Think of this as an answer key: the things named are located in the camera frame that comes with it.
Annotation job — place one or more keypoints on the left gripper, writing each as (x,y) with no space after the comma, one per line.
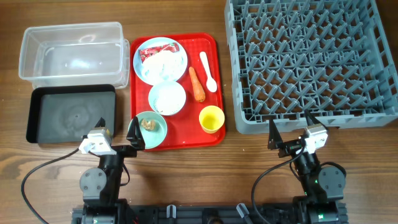
(134,136)

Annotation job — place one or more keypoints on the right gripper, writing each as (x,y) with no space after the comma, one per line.
(292,147)

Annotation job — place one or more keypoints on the brown food scrap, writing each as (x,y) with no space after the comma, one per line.
(148,125)

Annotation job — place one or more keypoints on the mint green bowl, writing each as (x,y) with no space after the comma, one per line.
(154,138)

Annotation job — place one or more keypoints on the light blue bowl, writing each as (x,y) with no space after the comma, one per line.
(165,85)

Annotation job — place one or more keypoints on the white rice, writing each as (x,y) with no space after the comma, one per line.
(168,102)

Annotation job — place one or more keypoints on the large light blue plate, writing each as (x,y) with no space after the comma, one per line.
(153,42)

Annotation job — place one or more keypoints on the yellow plastic cup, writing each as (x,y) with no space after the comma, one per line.
(211,119)

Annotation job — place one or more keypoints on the orange carrot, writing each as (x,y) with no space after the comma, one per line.
(198,90)

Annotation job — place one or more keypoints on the red snack wrapper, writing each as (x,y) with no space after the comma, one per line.
(148,52)

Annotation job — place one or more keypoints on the white tissue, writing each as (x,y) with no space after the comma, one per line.
(163,66)

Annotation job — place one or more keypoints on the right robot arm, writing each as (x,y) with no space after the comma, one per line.
(323,183)

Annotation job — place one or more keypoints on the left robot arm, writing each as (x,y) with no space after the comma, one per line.
(100,186)

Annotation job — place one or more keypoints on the grey dishwasher rack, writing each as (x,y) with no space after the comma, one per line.
(330,58)

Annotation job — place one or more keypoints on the black plastic tray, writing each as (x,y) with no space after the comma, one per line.
(61,114)

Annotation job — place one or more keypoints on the red serving tray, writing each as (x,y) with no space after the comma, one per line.
(184,128)

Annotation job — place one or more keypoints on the clear plastic bin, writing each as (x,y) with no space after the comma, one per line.
(75,54)

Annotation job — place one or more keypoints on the white plastic spoon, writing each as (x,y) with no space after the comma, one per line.
(210,82)

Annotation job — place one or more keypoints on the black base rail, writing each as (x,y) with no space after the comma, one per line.
(273,213)

